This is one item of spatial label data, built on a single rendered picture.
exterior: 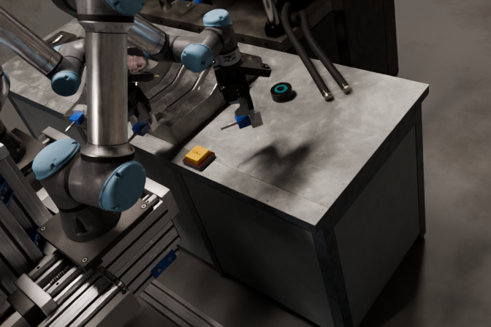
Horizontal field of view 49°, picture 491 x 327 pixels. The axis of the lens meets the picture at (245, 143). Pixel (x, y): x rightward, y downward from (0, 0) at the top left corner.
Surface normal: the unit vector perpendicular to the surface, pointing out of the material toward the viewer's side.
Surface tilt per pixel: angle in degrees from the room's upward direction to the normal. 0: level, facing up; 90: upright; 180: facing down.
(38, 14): 90
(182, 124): 90
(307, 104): 0
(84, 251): 0
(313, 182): 0
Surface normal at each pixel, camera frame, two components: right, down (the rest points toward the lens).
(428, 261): -0.23, -0.74
